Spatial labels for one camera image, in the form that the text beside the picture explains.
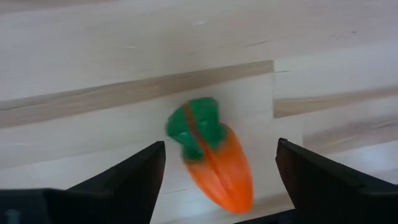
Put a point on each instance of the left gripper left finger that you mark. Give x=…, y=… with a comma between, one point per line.
x=130, y=193

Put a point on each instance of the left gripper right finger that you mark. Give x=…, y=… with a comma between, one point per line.
x=326, y=193

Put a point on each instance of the large green toy pepper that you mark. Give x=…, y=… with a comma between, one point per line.
x=217, y=168

